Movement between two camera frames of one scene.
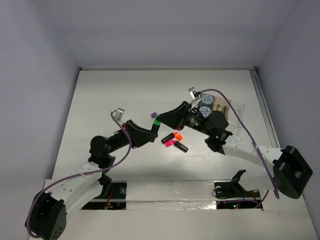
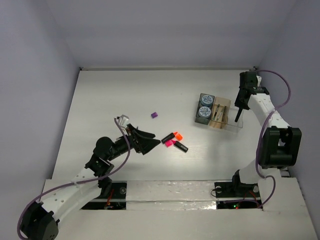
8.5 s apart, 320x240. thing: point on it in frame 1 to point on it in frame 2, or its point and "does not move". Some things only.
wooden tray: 223,103 does not move
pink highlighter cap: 169,143 does not move
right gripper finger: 174,117 to 240,110
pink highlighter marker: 179,146 does not move
